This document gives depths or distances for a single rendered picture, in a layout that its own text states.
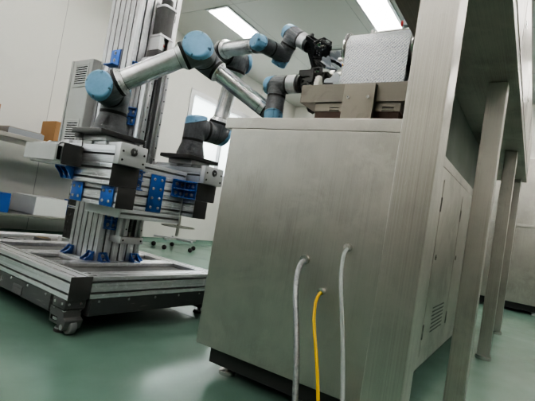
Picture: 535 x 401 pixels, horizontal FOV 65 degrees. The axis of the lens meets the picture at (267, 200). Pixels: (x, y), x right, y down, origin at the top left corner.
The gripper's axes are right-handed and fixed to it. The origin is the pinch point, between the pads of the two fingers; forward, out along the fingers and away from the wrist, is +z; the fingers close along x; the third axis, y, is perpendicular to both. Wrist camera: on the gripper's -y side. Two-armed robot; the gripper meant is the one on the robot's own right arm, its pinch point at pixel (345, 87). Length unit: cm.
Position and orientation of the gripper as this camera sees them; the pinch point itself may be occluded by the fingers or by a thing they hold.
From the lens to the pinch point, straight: 163.5
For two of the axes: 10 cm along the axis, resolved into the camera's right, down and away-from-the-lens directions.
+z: 8.3, 1.1, -5.4
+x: 5.3, 1.2, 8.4
